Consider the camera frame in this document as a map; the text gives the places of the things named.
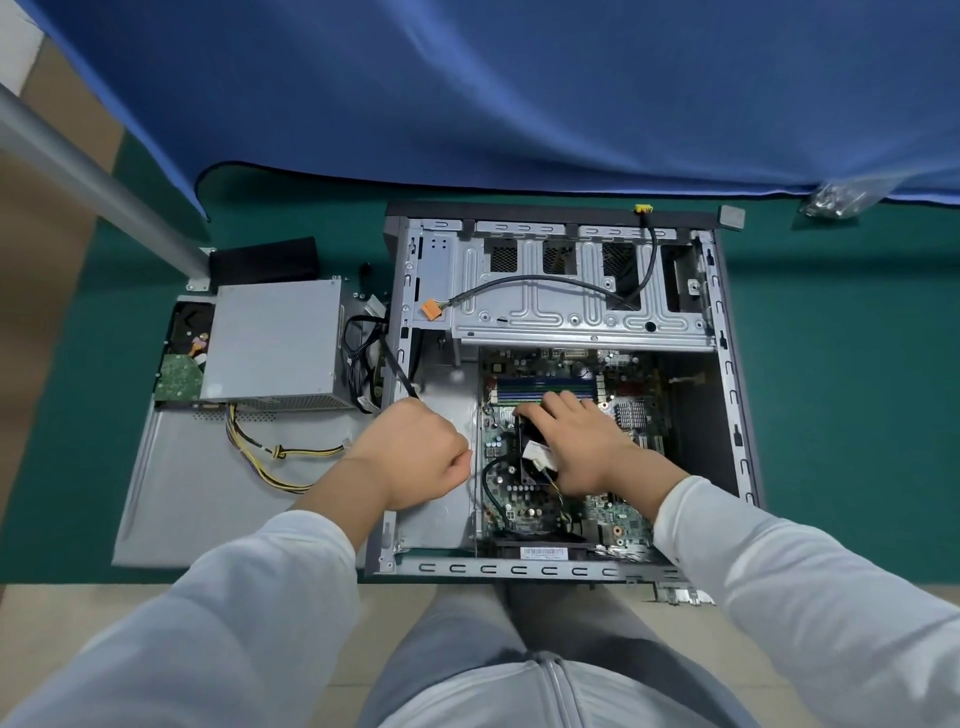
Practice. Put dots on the blue cloth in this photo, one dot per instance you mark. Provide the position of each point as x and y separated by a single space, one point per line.
480 90

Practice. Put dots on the grey power supply unit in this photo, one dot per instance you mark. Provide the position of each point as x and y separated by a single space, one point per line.
270 337

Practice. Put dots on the metal pole bracket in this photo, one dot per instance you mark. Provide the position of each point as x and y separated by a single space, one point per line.
199 279

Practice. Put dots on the silver chipset heatsink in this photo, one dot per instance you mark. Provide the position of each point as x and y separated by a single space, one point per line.
630 415

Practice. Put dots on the green mat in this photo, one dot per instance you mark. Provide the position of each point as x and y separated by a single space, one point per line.
840 375

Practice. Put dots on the grey metal pole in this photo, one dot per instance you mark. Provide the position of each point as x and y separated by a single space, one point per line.
90 180

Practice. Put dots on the metal drive cage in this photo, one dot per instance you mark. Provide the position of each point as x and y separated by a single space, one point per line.
540 307

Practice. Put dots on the person's left hand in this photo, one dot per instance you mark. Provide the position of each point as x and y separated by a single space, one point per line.
412 450

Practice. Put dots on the person's right forearm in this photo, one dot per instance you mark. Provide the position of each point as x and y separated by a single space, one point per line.
787 585

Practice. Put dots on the clear bag of screws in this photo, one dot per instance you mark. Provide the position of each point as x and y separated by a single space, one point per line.
840 196

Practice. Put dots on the black box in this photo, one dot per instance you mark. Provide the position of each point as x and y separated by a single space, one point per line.
262 261

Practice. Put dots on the green motherboard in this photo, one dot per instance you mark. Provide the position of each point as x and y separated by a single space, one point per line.
622 517

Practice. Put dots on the person's legs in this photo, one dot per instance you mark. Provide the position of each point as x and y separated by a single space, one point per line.
450 637

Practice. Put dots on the person's left forearm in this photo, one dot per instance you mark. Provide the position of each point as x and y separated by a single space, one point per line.
225 600

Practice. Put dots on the person's right fingers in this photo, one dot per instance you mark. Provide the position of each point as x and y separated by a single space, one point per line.
559 409

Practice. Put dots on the small grey square pad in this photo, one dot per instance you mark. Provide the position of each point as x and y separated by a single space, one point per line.
732 217

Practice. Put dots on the person's right hand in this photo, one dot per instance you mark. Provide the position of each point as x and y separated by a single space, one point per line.
592 450

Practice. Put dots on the person's left fingers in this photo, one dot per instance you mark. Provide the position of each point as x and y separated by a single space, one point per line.
454 469

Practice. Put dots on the grey computer case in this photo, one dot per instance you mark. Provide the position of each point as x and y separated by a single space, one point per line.
439 420

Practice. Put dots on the hard drive with green board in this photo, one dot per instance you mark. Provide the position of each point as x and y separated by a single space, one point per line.
180 375

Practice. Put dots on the blue memory module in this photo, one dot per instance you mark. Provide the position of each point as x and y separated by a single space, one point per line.
525 384

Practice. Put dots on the grey case side panel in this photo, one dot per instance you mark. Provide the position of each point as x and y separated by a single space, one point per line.
202 495

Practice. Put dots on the light grey jacket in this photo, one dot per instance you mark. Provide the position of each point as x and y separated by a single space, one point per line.
525 694

